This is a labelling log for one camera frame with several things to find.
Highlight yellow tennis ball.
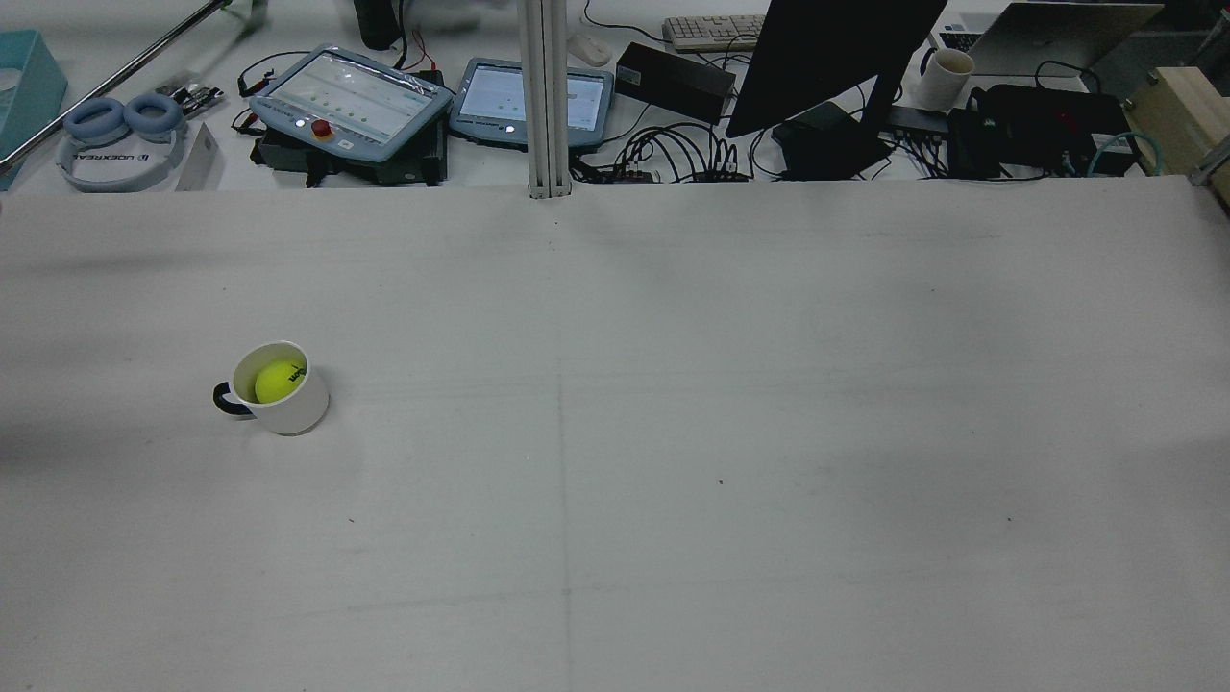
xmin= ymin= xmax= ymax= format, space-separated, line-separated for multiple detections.
xmin=254 ymin=358 xmax=308 ymax=405

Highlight grey blue teach pendant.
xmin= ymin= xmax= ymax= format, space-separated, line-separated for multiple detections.
xmin=449 ymin=58 xmax=616 ymax=151

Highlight flat black box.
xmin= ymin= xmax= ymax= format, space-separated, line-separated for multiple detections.
xmin=615 ymin=41 xmax=737 ymax=126

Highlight black pendant stand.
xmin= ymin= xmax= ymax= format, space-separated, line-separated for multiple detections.
xmin=252 ymin=125 xmax=448 ymax=188

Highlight white keyboard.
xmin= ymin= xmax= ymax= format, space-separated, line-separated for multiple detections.
xmin=662 ymin=13 xmax=767 ymax=53

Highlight black monitor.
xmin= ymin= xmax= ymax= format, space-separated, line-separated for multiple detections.
xmin=725 ymin=0 xmax=949 ymax=182

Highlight teach pendant with red button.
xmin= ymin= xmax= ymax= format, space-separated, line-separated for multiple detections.
xmin=248 ymin=44 xmax=455 ymax=164

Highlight black cylindrical object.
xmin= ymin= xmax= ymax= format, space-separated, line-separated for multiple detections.
xmin=353 ymin=0 xmax=405 ymax=51

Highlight white coffee mug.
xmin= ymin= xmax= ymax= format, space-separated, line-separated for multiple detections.
xmin=913 ymin=47 xmax=975 ymax=111

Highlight white card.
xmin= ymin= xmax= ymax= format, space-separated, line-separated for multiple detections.
xmin=175 ymin=122 xmax=225 ymax=192

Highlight black electronics box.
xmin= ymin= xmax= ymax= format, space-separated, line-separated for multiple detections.
xmin=947 ymin=84 xmax=1140 ymax=180

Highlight small black connector parts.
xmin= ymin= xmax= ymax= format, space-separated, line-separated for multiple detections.
xmin=154 ymin=82 xmax=227 ymax=118

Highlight silver laptop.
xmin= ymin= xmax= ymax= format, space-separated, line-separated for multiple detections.
xmin=930 ymin=2 xmax=1166 ymax=78

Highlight long metal rod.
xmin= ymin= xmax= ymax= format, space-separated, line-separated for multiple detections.
xmin=0 ymin=0 xmax=232 ymax=174

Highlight blue grey headset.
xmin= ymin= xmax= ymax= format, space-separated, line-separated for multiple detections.
xmin=55 ymin=92 xmax=189 ymax=194

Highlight wooden box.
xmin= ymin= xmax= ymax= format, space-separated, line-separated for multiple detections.
xmin=1122 ymin=65 xmax=1230 ymax=208

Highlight teal plastic box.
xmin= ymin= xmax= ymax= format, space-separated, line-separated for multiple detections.
xmin=0 ymin=29 xmax=69 ymax=191

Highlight black cable bundle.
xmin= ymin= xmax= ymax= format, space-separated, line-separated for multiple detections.
xmin=577 ymin=120 xmax=770 ymax=185

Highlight aluminium profile post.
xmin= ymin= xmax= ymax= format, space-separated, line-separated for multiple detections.
xmin=517 ymin=0 xmax=575 ymax=201

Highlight white mug with black handle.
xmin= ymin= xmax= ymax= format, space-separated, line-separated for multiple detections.
xmin=212 ymin=340 xmax=331 ymax=436

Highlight teal cable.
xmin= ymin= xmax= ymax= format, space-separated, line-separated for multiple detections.
xmin=1086 ymin=130 xmax=1169 ymax=179

